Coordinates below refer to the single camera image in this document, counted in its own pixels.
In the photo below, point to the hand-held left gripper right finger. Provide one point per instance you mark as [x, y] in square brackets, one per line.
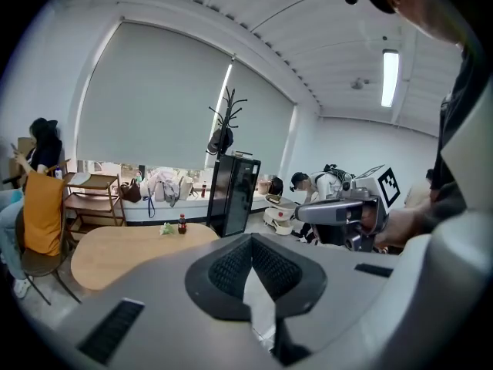
[346, 283]

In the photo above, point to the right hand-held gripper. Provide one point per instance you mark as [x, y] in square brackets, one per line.
[369, 191]

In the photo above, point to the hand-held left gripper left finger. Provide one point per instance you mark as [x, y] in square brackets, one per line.
[154, 303]

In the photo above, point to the small flower bunch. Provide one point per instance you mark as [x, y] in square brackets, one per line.
[167, 229]

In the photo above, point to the small dark red jar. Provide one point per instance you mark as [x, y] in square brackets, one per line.
[182, 227]

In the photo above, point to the person's right forearm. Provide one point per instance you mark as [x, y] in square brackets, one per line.
[404, 226]

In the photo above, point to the oval wooden table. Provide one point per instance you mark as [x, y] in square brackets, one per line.
[115, 256]

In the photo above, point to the white round trolley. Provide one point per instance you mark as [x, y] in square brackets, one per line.
[281, 226]

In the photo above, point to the brown paper bag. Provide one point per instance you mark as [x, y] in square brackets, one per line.
[264, 187]

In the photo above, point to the black glass-door cabinet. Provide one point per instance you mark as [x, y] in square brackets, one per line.
[235, 195]

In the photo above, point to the grey bag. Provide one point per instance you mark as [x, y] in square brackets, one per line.
[171, 195]

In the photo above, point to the brown handbag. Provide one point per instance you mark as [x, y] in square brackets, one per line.
[131, 193]

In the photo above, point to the beige tote bag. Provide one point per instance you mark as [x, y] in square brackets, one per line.
[186, 189]

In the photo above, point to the wooden shelf rack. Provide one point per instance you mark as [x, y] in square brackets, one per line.
[92, 202]

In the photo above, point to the white bag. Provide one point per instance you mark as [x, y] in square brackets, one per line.
[158, 181]

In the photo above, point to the red drink bottle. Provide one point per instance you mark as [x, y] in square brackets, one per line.
[203, 191]

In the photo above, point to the brown chair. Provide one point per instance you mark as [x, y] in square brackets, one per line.
[36, 264]

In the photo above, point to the black hat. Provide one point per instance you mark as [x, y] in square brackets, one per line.
[221, 141]

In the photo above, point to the round ceiling detector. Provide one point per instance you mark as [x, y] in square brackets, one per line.
[358, 84]

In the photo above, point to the black coat rack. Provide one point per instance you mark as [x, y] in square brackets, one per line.
[228, 106]

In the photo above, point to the white plate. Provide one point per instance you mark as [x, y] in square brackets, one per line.
[81, 179]

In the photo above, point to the long ceiling light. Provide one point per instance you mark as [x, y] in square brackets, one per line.
[390, 79]

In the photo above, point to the person's black clothing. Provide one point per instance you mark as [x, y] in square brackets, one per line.
[454, 129]

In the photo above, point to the small blue white bottle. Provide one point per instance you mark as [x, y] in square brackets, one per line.
[58, 173]

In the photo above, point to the cardboard box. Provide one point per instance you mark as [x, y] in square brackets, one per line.
[23, 145]

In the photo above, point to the person's head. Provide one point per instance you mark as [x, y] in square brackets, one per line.
[423, 6]

